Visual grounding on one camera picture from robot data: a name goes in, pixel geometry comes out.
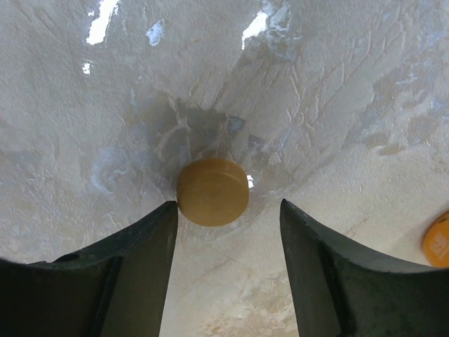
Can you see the orange cap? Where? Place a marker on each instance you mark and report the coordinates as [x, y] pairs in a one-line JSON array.
[[212, 192]]

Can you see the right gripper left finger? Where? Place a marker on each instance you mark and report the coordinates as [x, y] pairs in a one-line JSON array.
[[114, 287]]

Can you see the orange bottle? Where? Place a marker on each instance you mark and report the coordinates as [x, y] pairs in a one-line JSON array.
[[435, 243]]

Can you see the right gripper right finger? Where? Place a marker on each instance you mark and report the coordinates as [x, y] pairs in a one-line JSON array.
[[343, 288]]

